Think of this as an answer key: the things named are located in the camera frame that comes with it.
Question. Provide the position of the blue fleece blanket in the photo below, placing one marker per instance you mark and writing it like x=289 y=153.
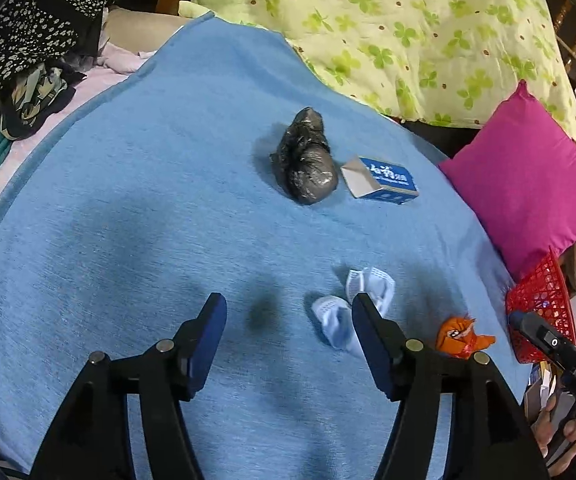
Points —
x=160 y=191

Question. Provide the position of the black plastic bag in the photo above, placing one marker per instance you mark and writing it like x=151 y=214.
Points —
x=302 y=164

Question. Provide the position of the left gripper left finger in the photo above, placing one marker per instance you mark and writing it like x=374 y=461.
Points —
x=89 y=436

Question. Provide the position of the green patterned cloth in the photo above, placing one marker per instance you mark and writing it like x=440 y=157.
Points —
x=27 y=103

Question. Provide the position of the magenta pillow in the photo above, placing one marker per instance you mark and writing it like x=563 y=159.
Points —
x=518 y=175

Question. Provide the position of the red mesh trash basket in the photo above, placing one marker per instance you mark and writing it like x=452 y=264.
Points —
x=543 y=291

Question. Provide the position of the green clover quilt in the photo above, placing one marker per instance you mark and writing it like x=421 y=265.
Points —
x=447 y=63

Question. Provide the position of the blue toothpaste box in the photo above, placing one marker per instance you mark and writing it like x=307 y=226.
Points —
x=373 y=179

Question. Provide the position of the orange wrapper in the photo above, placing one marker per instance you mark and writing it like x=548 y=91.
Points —
x=457 y=337

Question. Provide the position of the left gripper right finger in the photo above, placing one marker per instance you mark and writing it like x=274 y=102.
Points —
x=489 y=436

